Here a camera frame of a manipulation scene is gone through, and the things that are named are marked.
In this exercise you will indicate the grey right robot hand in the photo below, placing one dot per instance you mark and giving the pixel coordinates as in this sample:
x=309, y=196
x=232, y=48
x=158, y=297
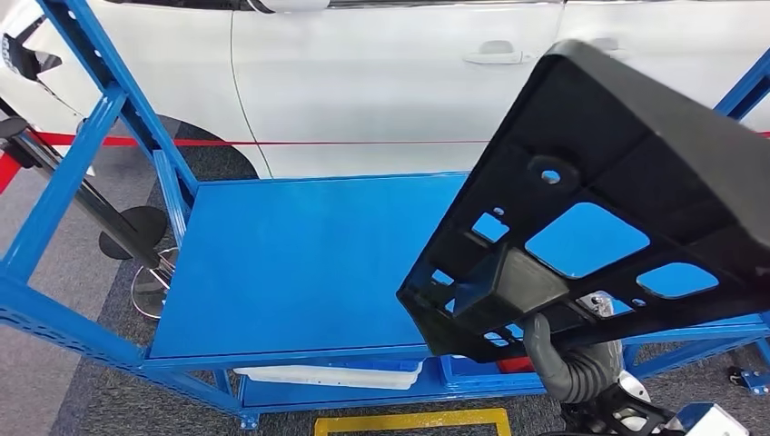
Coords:
x=541, y=349

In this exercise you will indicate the black plastic mounting plate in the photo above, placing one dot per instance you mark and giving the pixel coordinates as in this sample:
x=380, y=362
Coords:
x=601, y=120

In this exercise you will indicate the blue metal shelf rack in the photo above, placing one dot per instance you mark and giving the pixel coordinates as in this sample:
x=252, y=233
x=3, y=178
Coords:
x=301, y=271
x=757, y=382

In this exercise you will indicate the red object in bin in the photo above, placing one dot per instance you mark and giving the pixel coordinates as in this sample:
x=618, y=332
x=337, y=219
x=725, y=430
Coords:
x=514, y=365

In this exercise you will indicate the yellow floor tape square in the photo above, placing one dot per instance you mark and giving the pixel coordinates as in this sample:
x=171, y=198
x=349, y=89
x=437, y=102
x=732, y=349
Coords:
x=415, y=416

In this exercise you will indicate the white car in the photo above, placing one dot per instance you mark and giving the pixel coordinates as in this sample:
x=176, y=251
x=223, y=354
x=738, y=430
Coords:
x=361, y=90

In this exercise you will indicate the black round floor disc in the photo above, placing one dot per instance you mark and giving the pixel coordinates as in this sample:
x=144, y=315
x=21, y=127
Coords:
x=147, y=224

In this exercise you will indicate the white car side mirror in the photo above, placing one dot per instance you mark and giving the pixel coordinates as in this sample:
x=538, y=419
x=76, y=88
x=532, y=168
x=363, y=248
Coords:
x=295, y=5

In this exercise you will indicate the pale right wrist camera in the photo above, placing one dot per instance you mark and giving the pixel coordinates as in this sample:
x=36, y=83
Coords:
x=716, y=421

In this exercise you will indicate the black stanchion post chrome base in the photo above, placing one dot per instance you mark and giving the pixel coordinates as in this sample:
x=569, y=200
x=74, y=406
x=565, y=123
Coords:
x=114, y=225

